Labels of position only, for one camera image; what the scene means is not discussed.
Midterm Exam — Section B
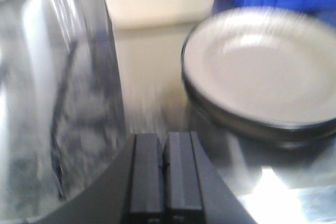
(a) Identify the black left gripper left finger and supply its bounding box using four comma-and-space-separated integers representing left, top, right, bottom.
37, 133, 165, 223

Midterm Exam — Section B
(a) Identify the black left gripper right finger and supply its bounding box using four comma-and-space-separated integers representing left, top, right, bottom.
164, 132, 256, 223

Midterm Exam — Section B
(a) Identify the beige textured plate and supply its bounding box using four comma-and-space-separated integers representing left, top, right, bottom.
181, 6, 335, 145

